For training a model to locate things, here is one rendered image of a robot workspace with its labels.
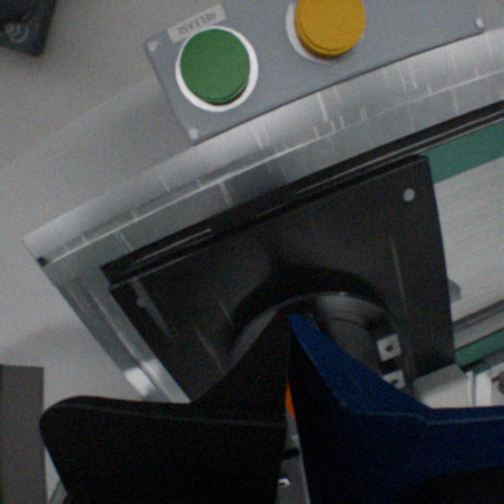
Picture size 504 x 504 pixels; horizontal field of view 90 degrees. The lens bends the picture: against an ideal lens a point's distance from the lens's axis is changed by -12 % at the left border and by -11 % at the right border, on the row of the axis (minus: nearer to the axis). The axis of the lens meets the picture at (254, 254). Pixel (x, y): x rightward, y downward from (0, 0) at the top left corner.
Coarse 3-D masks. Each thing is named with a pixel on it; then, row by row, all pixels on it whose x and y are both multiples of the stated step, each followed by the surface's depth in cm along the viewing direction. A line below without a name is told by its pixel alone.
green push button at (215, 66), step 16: (208, 32) 14; (224, 32) 14; (192, 48) 14; (208, 48) 14; (224, 48) 14; (240, 48) 14; (192, 64) 15; (208, 64) 15; (224, 64) 15; (240, 64) 15; (192, 80) 15; (208, 80) 15; (224, 80) 15; (240, 80) 15; (208, 96) 15; (224, 96) 15
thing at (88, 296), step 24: (120, 264) 24; (72, 288) 21; (96, 288) 21; (96, 312) 22; (120, 312) 22; (96, 336) 23; (120, 336) 24; (120, 360) 24; (144, 360) 24; (480, 360) 27; (144, 384) 25; (168, 384) 25; (480, 384) 27
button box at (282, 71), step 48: (240, 0) 14; (288, 0) 14; (384, 0) 14; (432, 0) 14; (144, 48) 15; (288, 48) 15; (384, 48) 15; (432, 48) 15; (192, 96) 16; (240, 96) 16; (288, 96) 16; (192, 144) 17
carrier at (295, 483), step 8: (296, 448) 29; (288, 456) 29; (296, 456) 29; (288, 464) 29; (296, 464) 29; (288, 472) 30; (296, 472) 30; (296, 480) 31; (280, 488) 31; (288, 488) 31; (296, 488) 31; (280, 496) 32; (288, 496) 32; (296, 496) 32; (304, 496) 32
